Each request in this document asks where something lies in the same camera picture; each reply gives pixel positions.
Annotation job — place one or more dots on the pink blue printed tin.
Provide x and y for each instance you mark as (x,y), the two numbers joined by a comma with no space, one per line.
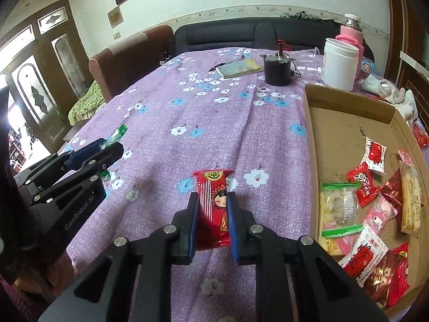
(368,66)

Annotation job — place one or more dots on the white cloth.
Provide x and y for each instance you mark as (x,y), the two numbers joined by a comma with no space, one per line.
(385,89)

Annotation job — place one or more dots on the clear green-edged snack packet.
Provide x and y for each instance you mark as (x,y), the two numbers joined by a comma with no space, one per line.
(338,208)
(119,132)

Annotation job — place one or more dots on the black pen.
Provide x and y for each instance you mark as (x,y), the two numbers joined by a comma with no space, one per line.
(216,67)

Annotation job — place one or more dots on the small pink rabbit snack packet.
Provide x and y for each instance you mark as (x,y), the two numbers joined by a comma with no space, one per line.
(382,213)

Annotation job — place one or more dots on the black leather sofa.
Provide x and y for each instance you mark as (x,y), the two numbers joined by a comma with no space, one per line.
(218,33)

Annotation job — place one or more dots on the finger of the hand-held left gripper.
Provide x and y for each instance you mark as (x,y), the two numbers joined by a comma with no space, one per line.
(100,159)
(83,152)

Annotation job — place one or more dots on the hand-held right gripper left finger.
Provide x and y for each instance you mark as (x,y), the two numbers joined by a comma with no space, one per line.
(192,228)

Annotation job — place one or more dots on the long pink snack packet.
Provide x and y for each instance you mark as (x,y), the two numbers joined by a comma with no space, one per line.
(348,241)

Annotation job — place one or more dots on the red doll print snack packet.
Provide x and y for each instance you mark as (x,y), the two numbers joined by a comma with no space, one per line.
(214,204)

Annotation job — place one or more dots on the yellow blue notebook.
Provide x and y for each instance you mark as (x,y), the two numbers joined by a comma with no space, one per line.
(239,68)

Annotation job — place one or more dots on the small white red snack packet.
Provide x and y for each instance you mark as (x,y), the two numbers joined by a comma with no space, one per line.
(375,156)

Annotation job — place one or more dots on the purple floral tablecloth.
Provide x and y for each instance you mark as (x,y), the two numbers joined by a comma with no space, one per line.
(234,124)

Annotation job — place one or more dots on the small yellow framed certificate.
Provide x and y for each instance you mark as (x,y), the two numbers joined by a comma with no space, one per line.
(115,16)

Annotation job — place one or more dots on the green patterned blanket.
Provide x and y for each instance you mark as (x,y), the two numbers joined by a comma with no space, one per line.
(87,104)

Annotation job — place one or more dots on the red cartoon face snack packet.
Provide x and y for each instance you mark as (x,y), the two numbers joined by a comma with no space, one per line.
(363,182)

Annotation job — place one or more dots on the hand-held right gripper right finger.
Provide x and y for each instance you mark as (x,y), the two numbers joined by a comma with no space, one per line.
(234,231)

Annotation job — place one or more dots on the large white red snack packet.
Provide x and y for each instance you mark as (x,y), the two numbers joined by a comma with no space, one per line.
(363,258)

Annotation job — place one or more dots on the wooden door with glass panels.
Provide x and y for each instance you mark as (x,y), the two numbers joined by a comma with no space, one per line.
(43,45)

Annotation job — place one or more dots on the white plastic jar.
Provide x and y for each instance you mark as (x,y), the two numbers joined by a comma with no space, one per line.
(339,67)

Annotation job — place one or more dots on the brown armchair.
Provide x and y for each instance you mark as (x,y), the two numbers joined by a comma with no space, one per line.
(134,60)

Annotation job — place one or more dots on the black cup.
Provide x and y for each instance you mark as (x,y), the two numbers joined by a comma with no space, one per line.
(278,70)

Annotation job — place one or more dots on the cardboard box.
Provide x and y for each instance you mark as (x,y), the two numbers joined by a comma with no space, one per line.
(338,134)

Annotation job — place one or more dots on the dark red snack packet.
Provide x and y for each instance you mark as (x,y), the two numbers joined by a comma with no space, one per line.
(392,191)

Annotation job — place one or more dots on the brown gold snack packet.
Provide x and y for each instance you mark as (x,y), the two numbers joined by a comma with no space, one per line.
(385,275)

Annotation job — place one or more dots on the dark clothes pile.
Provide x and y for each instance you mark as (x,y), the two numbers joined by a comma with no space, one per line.
(301,16)

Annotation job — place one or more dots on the clear plastic cup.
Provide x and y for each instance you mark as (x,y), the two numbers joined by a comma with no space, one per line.
(311,62)

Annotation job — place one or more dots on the bottle with pink sleeve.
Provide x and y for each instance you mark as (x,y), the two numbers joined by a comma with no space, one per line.
(352,35)

